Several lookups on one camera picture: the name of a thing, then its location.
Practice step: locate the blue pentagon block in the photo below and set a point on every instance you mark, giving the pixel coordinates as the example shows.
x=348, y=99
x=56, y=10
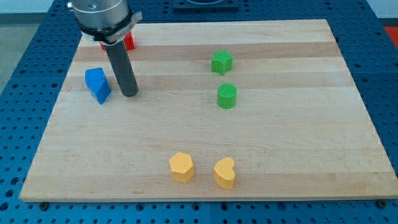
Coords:
x=97, y=83

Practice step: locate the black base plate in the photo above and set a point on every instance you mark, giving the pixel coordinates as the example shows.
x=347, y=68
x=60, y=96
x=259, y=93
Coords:
x=205, y=4

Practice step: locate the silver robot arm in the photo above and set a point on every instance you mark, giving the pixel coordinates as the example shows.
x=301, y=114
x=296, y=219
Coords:
x=106, y=21

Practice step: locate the yellow hexagon block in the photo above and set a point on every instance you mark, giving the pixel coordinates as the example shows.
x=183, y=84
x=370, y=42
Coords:
x=181, y=166

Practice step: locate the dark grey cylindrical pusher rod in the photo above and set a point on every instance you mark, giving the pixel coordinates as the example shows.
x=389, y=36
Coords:
x=122, y=68

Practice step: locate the red block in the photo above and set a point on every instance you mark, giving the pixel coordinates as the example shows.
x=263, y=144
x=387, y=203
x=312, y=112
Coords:
x=123, y=40

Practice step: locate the green cylinder block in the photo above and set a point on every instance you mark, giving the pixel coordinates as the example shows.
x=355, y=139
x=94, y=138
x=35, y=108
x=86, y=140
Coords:
x=227, y=93

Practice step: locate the wooden board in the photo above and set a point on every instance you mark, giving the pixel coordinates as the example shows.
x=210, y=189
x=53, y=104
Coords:
x=299, y=129

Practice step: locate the yellow heart block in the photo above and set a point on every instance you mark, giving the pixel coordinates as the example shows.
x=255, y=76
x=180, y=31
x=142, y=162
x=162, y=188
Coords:
x=224, y=174

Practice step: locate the green star block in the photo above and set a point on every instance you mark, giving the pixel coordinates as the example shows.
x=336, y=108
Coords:
x=222, y=62

